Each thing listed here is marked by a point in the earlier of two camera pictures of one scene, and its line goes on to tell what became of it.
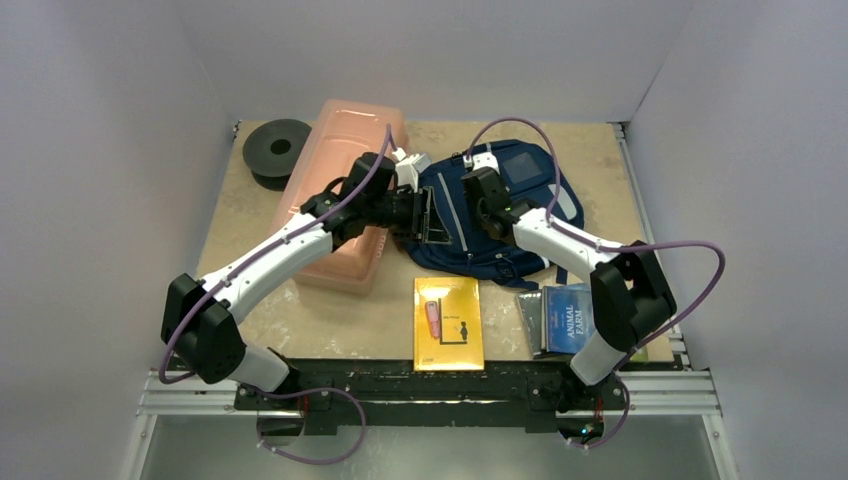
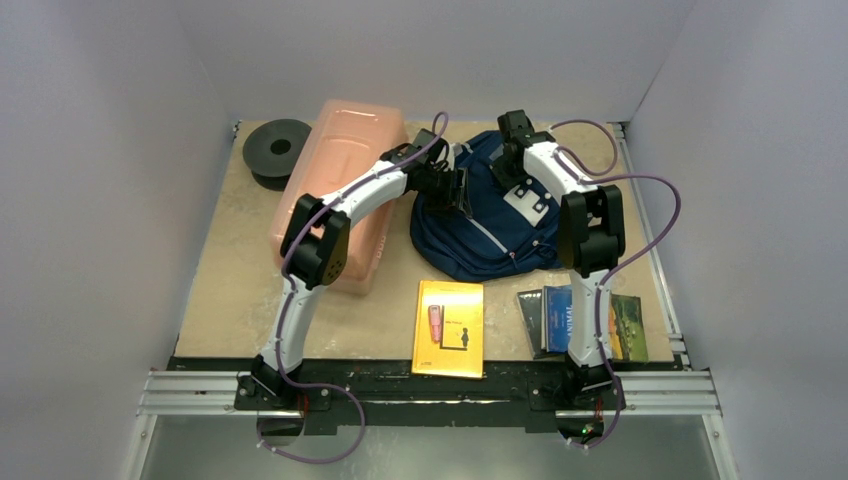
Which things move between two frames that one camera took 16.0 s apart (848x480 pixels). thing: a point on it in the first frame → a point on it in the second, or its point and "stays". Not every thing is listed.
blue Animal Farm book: [567, 317] stays
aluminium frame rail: [670, 392] stays
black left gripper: [432, 229] → [456, 197]
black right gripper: [488, 216] → [506, 172]
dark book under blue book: [530, 303] stays
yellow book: [459, 346] stays
